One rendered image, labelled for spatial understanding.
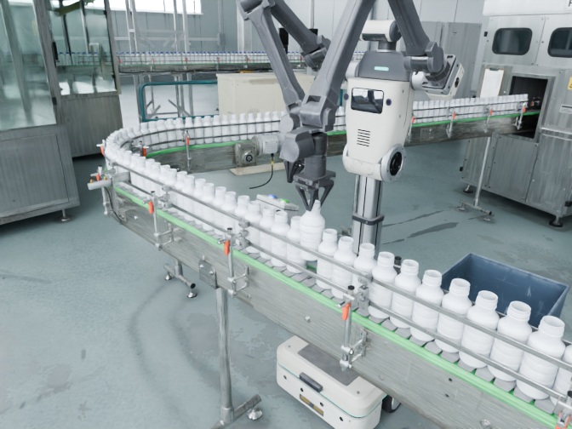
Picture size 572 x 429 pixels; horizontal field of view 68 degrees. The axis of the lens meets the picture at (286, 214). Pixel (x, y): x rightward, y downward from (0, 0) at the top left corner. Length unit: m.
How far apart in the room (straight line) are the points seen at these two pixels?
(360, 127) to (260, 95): 3.74
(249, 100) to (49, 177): 2.38
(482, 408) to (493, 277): 0.68
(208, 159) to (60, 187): 1.88
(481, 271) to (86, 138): 5.55
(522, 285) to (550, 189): 3.16
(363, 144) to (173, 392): 1.51
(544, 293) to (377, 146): 0.74
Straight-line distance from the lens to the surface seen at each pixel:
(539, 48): 4.78
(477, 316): 0.97
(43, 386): 2.61
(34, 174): 4.26
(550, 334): 0.95
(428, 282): 1.00
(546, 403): 1.03
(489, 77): 5.06
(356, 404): 1.96
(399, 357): 1.10
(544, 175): 4.75
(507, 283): 1.64
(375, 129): 1.67
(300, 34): 1.67
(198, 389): 2.36
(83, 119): 6.37
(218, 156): 2.83
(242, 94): 5.28
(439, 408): 1.12
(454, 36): 7.86
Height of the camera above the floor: 1.64
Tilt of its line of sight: 23 degrees down
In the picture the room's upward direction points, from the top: 1 degrees clockwise
